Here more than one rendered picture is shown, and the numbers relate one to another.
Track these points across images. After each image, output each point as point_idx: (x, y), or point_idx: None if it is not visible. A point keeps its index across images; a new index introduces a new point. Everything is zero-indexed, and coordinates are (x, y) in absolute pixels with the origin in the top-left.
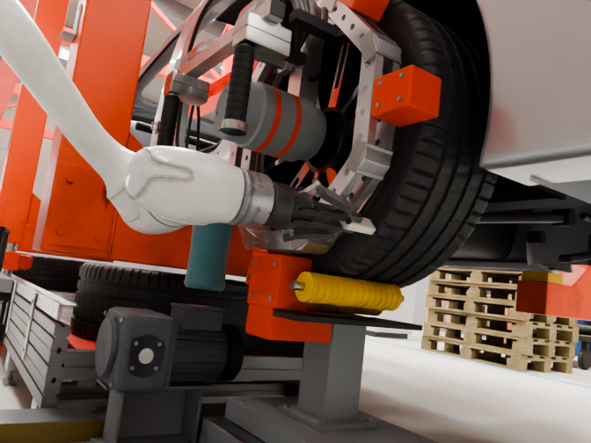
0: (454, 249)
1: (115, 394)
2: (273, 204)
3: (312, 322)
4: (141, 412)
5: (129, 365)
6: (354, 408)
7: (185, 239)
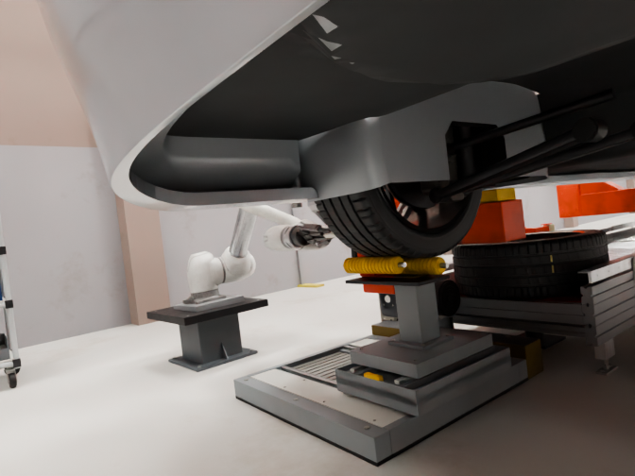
0: (376, 232)
1: None
2: (288, 239)
3: (351, 283)
4: None
5: (383, 303)
6: (418, 336)
7: None
